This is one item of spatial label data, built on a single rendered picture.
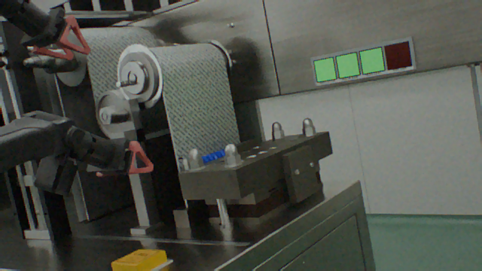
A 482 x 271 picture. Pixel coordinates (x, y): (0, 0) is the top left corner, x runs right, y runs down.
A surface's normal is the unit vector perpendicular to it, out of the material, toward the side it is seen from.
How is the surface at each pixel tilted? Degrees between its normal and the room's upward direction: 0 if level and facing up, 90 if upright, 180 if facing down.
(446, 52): 90
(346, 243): 90
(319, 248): 90
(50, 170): 73
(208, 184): 90
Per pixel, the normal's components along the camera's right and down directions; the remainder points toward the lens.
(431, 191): -0.59, 0.20
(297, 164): 0.78, -0.08
